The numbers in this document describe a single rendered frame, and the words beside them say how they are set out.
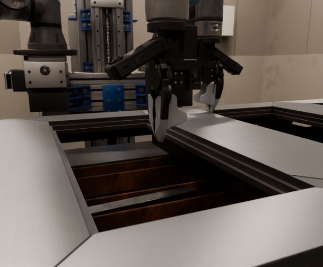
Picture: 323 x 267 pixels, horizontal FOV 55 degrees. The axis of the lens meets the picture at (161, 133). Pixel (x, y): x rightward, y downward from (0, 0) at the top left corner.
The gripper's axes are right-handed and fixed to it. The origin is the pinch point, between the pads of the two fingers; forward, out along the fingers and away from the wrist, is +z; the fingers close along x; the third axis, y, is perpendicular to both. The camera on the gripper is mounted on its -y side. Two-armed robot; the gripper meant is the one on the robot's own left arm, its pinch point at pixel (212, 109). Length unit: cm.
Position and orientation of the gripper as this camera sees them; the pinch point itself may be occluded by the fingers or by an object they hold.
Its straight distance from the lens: 92.6
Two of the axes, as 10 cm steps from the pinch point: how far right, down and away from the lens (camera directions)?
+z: 0.0, 9.7, 2.3
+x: 3.9, 2.1, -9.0
